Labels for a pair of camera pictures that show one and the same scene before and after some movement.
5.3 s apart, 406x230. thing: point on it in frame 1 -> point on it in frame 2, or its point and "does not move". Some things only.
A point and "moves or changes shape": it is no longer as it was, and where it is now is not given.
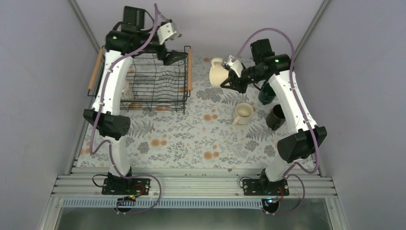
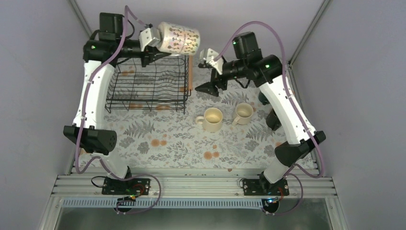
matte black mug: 276,119 does not move
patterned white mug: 127,92 -> 174,39
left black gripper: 169,59 -> 149,55
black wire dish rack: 154,86 does not move
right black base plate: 262,187 does not move
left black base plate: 126,186 does not move
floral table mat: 219,129 does not move
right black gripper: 237,86 -> 215,78
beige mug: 243,112 does not move
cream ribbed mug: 218,72 moves or changes shape
